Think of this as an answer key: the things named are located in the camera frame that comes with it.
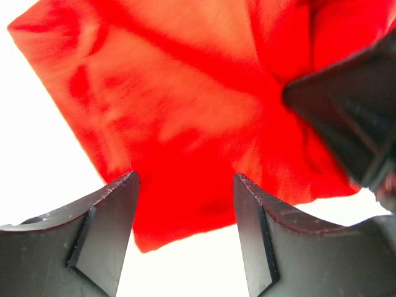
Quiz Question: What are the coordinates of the red t shirt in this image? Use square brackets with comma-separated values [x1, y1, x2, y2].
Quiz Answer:
[7, 1, 395, 252]

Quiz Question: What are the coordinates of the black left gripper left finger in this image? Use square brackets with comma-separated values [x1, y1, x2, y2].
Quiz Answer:
[1, 171, 140, 297]

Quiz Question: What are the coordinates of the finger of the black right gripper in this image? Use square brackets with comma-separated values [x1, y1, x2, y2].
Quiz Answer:
[283, 30, 395, 189]

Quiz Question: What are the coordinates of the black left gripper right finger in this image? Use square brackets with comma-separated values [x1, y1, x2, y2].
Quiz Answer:
[233, 174, 395, 297]

